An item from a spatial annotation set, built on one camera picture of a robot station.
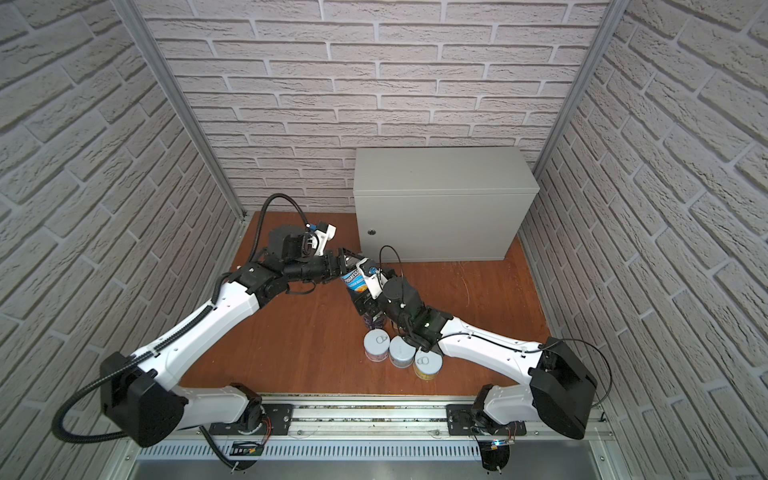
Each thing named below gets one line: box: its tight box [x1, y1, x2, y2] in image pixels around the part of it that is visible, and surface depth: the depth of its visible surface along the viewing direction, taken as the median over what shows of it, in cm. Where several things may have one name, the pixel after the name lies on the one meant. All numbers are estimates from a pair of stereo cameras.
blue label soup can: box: [341, 268, 368, 293], surface depth 71 cm
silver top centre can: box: [389, 335, 417, 369], surface depth 81 cm
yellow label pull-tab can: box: [413, 347, 443, 381], surface depth 80 cm
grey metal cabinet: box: [353, 147, 540, 263], surface depth 89 cm
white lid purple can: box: [363, 328, 391, 363], surface depth 83 cm
